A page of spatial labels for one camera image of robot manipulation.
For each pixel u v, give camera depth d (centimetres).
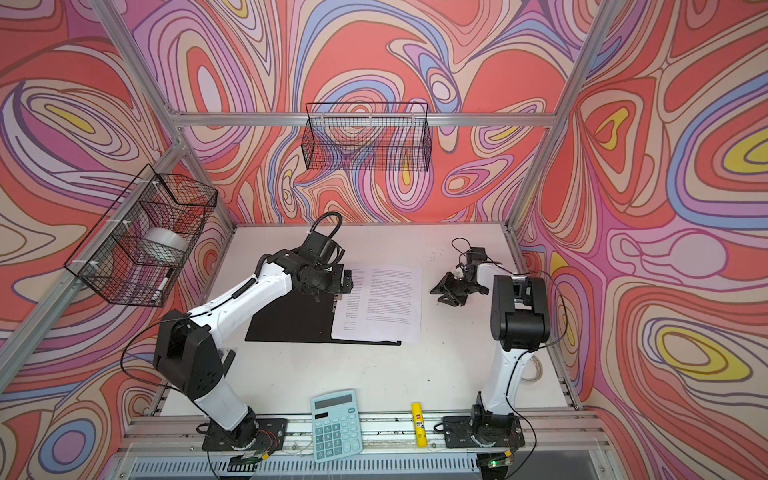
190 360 44
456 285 89
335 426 73
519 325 54
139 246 69
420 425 73
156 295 70
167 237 73
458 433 73
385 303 96
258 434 72
